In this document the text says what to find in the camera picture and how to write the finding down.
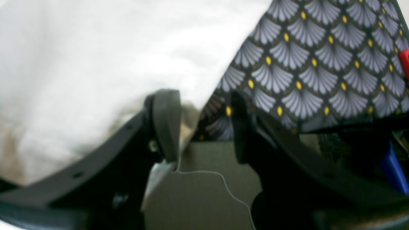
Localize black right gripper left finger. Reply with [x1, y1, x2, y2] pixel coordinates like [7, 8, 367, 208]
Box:
[1, 89, 181, 230]

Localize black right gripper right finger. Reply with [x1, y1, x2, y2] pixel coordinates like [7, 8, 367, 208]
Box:
[231, 91, 408, 230]

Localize white T-shirt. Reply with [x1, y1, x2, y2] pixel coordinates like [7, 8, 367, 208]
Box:
[1, 0, 271, 185]

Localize fan patterned table cloth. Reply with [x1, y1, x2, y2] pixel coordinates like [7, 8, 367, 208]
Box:
[193, 0, 408, 141]

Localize red clamp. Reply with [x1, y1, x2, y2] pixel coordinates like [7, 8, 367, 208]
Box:
[399, 49, 409, 82]

